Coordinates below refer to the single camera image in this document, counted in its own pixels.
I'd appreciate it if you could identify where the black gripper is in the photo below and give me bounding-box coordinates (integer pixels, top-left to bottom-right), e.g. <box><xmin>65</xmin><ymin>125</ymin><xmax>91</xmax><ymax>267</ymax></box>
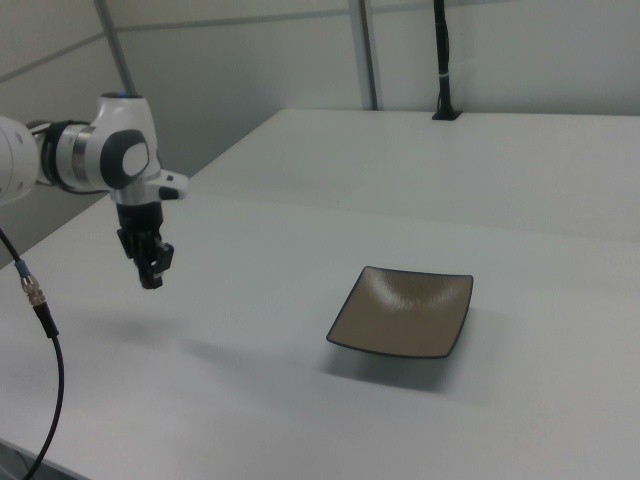
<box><xmin>115</xmin><ymin>201</ymin><xmax>176</xmax><ymax>292</ymax></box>

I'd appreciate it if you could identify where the brown square ceramic plate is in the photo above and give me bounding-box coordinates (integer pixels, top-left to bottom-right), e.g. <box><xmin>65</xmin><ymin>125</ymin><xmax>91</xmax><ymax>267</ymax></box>
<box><xmin>325</xmin><ymin>265</ymin><xmax>475</xmax><ymax>361</ymax></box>

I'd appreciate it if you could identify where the black camera stand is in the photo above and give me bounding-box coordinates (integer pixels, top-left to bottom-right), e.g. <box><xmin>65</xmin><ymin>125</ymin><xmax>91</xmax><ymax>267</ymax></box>
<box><xmin>431</xmin><ymin>0</ymin><xmax>463</xmax><ymax>122</ymax></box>

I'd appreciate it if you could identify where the black cable with metal connector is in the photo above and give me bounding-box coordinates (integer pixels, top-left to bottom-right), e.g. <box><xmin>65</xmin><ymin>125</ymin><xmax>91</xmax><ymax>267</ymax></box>
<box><xmin>0</xmin><ymin>227</ymin><xmax>67</xmax><ymax>480</ymax></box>

